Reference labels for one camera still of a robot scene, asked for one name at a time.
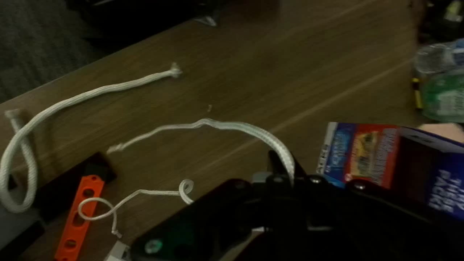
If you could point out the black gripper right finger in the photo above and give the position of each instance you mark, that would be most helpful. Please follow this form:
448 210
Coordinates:
327 186

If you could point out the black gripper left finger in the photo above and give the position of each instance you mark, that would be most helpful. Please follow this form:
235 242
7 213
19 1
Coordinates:
261 186

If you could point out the blue cardboard box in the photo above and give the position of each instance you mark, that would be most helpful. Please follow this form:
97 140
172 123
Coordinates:
367 155

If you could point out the peach cloth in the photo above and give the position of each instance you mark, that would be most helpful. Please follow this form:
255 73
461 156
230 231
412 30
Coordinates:
443 131

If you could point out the green clear bag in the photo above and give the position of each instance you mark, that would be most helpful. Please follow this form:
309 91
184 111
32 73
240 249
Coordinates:
443 97

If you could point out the orange and black tool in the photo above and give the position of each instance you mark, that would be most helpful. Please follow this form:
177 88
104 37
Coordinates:
79 218

